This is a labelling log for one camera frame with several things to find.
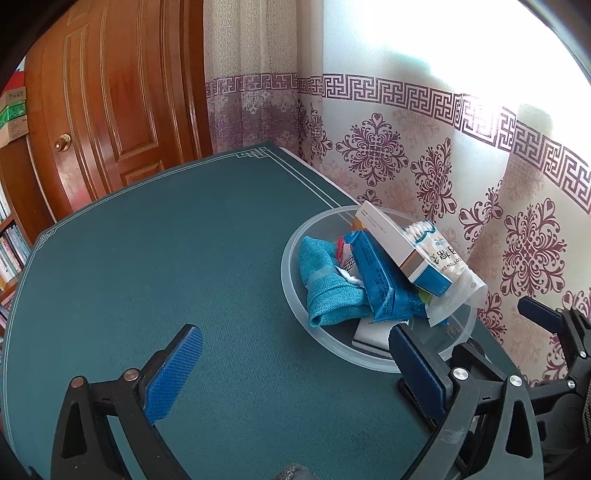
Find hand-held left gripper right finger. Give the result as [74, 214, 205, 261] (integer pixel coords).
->
[389, 323, 544, 480]

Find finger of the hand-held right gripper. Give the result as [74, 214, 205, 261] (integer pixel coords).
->
[517, 296, 591, 370]

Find wooden bookshelf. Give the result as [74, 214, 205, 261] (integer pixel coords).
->
[0, 134, 56, 324]

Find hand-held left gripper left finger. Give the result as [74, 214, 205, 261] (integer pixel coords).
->
[51, 324, 204, 480]

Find stacked boxes on shelf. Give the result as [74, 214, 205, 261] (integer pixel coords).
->
[0, 87, 29, 149]

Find teal table mat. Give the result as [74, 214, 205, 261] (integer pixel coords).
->
[0, 143, 522, 480]

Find white and blue medicine box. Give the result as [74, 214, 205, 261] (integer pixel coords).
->
[355, 200, 455, 298]

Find white cotton swab bag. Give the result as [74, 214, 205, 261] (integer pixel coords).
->
[404, 220, 489, 328]

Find blue cracker packet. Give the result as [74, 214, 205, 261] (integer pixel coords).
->
[344, 229, 426, 324]

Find teal cloth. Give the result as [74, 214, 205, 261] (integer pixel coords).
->
[298, 235, 372, 328]

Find red and white glue bag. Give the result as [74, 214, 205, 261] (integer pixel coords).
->
[335, 234, 358, 278]

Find wooden door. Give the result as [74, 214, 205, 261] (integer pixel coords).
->
[23, 0, 215, 232]

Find patterned purple curtain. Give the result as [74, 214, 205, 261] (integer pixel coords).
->
[203, 0, 591, 388]

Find white charger cube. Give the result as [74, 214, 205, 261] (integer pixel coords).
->
[353, 318, 393, 354]

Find clear plastic bowl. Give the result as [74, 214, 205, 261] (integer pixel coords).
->
[281, 205, 476, 374]

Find rows of books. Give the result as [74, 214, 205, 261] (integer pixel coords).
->
[0, 194, 33, 324]

